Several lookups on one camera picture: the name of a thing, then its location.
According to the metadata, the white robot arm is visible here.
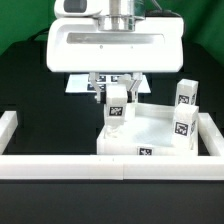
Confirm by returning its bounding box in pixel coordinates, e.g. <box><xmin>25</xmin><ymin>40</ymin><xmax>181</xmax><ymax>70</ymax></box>
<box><xmin>46</xmin><ymin>0</ymin><xmax>184</xmax><ymax>102</ymax></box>

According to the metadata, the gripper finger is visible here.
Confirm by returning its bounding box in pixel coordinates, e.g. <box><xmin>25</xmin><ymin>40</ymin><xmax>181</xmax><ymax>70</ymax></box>
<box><xmin>129</xmin><ymin>72</ymin><xmax>143</xmax><ymax>102</ymax></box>
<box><xmin>89</xmin><ymin>72</ymin><xmax>101</xmax><ymax>103</ymax></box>

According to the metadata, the white square table top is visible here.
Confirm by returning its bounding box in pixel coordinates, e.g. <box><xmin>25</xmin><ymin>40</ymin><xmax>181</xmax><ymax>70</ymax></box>
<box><xmin>97</xmin><ymin>103</ymin><xmax>198</xmax><ymax>156</ymax></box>

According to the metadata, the white marker base plate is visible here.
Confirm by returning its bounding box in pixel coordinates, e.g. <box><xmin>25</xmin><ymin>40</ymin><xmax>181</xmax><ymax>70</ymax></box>
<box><xmin>65</xmin><ymin>74</ymin><xmax>151</xmax><ymax>93</ymax></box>

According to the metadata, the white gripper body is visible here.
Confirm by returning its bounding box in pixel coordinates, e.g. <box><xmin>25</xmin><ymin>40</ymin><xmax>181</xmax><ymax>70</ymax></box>
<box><xmin>46</xmin><ymin>0</ymin><xmax>184</xmax><ymax>73</ymax></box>

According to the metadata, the white U-shaped obstacle fence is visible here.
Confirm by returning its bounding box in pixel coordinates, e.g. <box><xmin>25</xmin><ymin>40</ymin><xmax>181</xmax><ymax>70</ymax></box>
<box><xmin>0</xmin><ymin>111</ymin><xmax>224</xmax><ymax>180</ymax></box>

